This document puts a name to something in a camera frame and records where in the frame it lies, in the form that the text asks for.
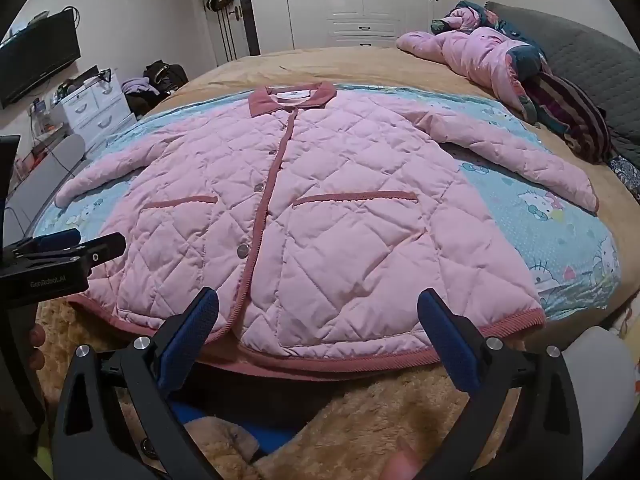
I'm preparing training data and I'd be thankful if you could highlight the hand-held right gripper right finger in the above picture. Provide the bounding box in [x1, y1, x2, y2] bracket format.
[417, 287, 586, 480]

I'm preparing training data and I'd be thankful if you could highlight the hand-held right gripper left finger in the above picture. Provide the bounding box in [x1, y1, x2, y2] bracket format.
[52, 287, 221, 480]

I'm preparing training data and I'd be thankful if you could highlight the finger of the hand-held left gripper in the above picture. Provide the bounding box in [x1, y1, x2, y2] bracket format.
[0, 228, 82, 261]
[10, 232, 127, 273]

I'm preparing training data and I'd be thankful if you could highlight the pink quilted jacket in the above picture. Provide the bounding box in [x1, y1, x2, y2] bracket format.
[54, 81, 600, 373]

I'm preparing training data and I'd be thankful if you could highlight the purple clothes pile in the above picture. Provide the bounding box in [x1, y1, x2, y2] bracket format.
[121, 77, 160, 100]

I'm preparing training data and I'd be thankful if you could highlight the person's left hand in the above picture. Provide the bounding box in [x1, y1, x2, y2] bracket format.
[27, 324, 47, 378]

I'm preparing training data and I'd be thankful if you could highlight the person's right hand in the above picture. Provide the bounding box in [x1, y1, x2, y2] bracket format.
[387, 449, 427, 480]

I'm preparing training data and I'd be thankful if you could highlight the fuzzy tan garment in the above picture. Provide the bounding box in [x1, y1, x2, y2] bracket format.
[35, 305, 521, 480]

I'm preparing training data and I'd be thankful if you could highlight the white drawer cabinet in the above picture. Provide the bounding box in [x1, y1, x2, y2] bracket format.
[60, 65, 137, 148]

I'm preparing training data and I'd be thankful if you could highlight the cartoon printed blue blanket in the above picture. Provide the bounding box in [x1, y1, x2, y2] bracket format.
[37, 82, 623, 321]

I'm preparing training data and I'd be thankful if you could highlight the black television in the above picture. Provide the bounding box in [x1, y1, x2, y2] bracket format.
[0, 7, 82, 110]

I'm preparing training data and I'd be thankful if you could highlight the black bag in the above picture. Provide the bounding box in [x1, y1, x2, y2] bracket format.
[144, 60, 190, 96]

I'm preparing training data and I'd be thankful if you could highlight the dark patterned pillow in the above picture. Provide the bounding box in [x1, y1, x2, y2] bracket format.
[607, 155, 640, 192]

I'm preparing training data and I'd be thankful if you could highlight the striped dark cloth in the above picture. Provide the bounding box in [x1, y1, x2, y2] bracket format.
[520, 72, 613, 163]

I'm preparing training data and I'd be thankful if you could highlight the white door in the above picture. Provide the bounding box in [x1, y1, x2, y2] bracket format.
[197, 0, 261, 68]

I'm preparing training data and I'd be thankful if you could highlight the pink puffer jacket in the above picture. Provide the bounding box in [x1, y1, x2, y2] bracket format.
[396, 7, 531, 111]

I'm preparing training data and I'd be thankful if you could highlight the tan bed cover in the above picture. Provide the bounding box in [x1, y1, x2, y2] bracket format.
[30, 46, 640, 376]

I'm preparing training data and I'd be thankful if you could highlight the grey quilted cover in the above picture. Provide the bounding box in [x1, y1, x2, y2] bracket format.
[485, 1, 640, 161]

